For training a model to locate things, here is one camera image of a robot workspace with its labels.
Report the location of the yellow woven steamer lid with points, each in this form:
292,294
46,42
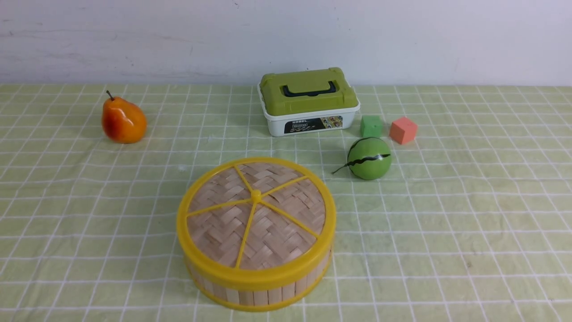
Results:
257,223

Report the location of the yellow bamboo steamer basket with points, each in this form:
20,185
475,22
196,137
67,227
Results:
265,300

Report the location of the pink foam cube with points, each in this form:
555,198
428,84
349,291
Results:
403,130

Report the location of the green foam cube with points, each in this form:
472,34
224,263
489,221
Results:
371,126

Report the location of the green toy watermelon ball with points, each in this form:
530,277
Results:
369,158

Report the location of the green lidded storage box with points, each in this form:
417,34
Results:
307,101

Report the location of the orange toy pear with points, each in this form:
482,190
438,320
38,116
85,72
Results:
122,121

